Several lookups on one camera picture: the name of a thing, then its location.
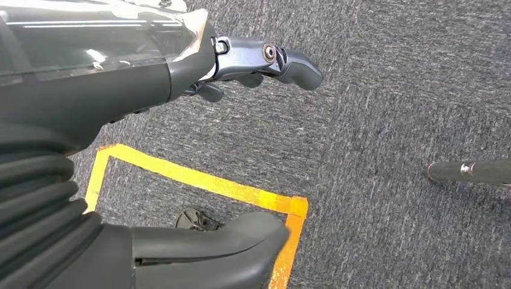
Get stainless steel workbench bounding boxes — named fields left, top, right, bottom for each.
left=427, top=159, right=511, bottom=187

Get yellow floor tape square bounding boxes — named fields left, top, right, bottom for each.
left=84, top=143, right=309, bottom=289

